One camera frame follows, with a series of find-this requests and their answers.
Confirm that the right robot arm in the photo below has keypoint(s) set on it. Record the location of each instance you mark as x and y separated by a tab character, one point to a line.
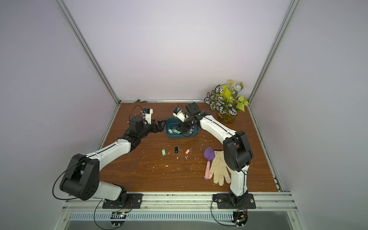
236	147

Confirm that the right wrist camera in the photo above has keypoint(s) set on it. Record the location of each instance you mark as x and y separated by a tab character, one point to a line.
178	113

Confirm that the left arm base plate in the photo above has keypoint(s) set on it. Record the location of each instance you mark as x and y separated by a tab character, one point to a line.
126	201

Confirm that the purple trowel with pink handle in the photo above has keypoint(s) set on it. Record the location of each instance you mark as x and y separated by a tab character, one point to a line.
209	154

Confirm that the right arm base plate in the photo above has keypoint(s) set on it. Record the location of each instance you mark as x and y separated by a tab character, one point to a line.
230	201

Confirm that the mint green tag key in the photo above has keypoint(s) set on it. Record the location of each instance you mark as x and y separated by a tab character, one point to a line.
176	131

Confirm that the potted plant in yellow vase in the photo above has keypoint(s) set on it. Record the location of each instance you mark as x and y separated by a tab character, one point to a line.
225	100

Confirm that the controller board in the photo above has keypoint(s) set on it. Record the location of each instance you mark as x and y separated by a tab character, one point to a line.
240	218
117	219

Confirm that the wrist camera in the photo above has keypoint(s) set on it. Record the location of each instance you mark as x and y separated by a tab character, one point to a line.
147	113
178	113

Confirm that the aluminium front rail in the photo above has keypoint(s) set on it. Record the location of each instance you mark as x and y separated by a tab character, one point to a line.
190	201

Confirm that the teal plastic storage box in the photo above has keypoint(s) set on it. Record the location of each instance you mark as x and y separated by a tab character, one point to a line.
172	123

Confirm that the right controller board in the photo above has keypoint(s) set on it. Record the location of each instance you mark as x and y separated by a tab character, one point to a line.
240	218

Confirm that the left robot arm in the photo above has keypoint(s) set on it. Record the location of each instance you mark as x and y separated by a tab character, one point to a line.
82	176

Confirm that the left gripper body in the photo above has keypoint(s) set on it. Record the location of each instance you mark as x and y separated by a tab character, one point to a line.
146	130

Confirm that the left controller board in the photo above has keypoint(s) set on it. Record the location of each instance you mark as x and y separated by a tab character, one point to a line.
117	219

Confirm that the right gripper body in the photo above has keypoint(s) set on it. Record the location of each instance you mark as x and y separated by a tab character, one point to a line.
186	125

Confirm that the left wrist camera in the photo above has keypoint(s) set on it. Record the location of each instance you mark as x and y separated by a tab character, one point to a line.
147	113

